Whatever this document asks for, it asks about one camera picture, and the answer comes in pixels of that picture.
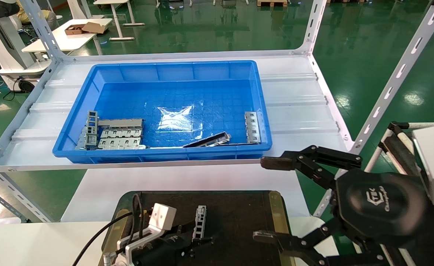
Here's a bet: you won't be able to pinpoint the white metal shelf rack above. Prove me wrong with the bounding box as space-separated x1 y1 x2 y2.
0 0 434 223

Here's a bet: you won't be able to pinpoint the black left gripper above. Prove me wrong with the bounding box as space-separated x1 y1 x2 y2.
134 222 214 266

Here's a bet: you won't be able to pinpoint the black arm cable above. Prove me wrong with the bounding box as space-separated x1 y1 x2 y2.
72 193 155 266

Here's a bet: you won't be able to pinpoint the white desk with legs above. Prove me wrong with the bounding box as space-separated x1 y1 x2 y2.
93 0 145 40

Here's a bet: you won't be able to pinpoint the black container tray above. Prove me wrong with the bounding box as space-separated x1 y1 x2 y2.
98 190 295 266

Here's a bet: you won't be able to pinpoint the white machine on wheels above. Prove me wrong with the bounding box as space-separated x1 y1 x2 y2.
0 0 51 93

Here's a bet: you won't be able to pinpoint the small grey metal part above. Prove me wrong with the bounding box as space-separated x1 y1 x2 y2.
75 127 88 150

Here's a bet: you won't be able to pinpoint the white cart with black handle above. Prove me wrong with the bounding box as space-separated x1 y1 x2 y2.
378 121 424 178

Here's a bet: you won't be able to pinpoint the clear plastic film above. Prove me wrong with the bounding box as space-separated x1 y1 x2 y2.
157 106 203 133

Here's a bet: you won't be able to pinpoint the perforated silver metal part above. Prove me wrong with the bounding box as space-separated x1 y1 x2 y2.
192 205 207 241

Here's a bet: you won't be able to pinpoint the blue plastic bin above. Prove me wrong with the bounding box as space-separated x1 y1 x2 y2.
52 60 273 164

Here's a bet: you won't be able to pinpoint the open cardboard box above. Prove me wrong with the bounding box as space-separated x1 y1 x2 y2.
64 22 108 35

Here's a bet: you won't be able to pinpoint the grey long metal part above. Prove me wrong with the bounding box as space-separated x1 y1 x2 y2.
98 118 145 130

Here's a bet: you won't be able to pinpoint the grey upright metal part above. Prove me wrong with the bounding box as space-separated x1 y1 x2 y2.
86 110 99 148

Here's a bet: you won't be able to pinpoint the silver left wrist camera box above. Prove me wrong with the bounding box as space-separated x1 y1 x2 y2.
149 202 177 232

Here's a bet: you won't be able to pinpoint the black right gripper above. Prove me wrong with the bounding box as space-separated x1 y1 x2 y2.
253 145 430 266

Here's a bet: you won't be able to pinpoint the white round base stand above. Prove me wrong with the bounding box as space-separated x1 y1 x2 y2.
46 0 63 21

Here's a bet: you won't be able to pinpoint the white work table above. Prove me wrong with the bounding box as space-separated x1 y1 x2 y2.
21 18 113 56

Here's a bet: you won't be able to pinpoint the dark long metal part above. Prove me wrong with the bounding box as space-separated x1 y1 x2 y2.
183 132 231 148

